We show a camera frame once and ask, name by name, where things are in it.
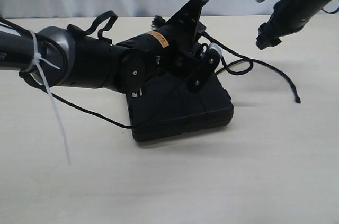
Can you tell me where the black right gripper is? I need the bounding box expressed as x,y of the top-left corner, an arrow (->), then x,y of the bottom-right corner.
256,0 -> 310,50

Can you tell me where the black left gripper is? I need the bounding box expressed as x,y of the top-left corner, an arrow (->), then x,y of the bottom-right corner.
158,0 -> 207,76

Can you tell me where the black braided rope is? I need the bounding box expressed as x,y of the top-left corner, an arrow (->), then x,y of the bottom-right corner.
150,15 -> 301,103

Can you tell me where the black plastic carrying case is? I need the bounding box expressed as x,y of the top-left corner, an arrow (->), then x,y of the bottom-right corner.
126,74 -> 234,143

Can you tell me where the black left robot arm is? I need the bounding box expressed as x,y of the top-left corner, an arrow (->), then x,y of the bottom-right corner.
1,0 -> 208,93

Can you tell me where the white zip tie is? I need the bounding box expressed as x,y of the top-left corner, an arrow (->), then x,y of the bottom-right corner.
29,30 -> 72,166

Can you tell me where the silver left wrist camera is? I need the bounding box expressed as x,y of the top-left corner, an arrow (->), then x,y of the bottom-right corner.
186,43 -> 222,94

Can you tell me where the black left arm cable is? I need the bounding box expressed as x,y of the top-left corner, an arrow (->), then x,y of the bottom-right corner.
0,9 -> 133,129

